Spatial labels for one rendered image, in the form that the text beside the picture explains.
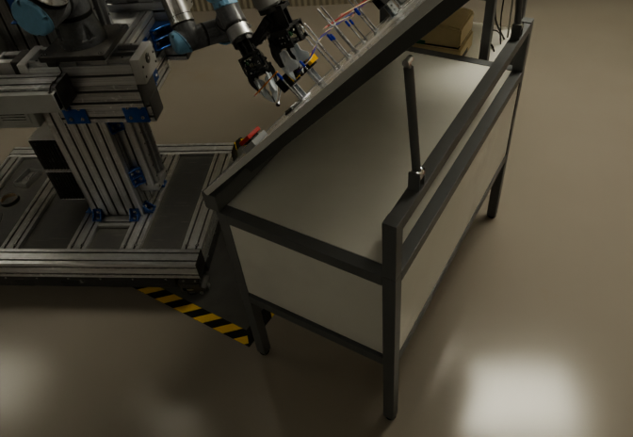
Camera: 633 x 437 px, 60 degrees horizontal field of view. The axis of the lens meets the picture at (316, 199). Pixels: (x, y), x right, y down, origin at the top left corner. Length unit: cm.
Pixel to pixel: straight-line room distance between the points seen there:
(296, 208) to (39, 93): 91
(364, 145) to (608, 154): 176
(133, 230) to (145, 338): 50
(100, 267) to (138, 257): 17
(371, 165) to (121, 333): 135
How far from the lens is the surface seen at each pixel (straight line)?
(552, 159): 318
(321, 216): 161
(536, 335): 238
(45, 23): 178
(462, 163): 179
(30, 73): 210
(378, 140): 187
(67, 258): 262
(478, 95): 175
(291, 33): 152
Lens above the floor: 192
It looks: 43 degrees down
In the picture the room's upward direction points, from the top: 7 degrees counter-clockwise
